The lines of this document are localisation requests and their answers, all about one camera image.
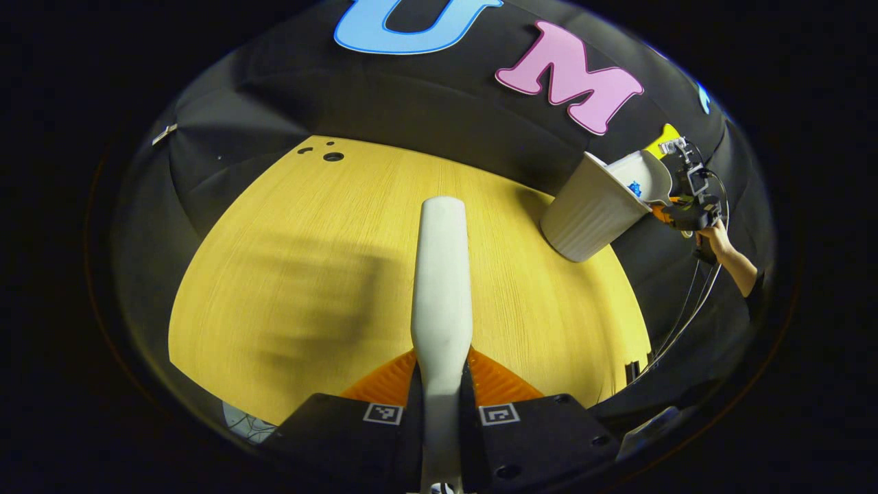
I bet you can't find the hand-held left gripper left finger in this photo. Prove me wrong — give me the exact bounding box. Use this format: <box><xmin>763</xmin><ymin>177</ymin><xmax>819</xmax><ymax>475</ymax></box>
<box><xmin>264</xmin><ymin>349</ymin><xmax>423</xmax><ymax>494</ymax></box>

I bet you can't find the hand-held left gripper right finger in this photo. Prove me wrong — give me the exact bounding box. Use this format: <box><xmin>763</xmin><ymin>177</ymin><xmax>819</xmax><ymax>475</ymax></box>
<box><xmin>458</xmin><ymin>346</ymin><xmax>621</xmax><ymax>494</ymax></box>

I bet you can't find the white dustpan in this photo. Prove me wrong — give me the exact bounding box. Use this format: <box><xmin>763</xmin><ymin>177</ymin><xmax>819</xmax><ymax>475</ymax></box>
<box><xmin>604</xmin><ymin>149</ymin><xmax>674</xmax><ymax>207</ymax></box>

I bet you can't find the white ribbed garbage bin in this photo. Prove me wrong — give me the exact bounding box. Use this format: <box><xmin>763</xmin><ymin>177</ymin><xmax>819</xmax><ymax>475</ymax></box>
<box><xmin>540</xmin><ymin>151</ymin><xmax>652</xmax><ymax>263</ymax></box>

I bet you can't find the small white broom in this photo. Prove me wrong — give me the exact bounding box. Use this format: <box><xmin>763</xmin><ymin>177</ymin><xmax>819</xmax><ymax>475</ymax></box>
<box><xmin>410</xmin><ymin>196</ymin><xmax>475</xmax><ymax>494</ymax></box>

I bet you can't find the wooden desktop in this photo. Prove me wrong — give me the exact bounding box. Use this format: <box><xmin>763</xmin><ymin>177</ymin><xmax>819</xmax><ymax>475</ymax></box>
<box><xmin>168</xmin><ymin>135</ymin><xmax>652</xmax><ymax>427</ymax></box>

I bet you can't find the black backdrop cloth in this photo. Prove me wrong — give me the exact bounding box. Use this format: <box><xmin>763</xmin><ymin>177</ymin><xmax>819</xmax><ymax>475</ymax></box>
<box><xmin>110</xmin><ymin>0</ymin><xmax>776</xmax><ymax>440</ymax></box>

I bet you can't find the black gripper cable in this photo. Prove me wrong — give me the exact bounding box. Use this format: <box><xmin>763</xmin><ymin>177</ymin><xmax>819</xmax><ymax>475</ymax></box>
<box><xmin>631</xmin><ymin>257</ymin><xmax>704</xmax><ymax>385</ymax></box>
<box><xmin>638</xmin><ymin>170</ymin><xmax>729</xmax><ymax>378</ymax></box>

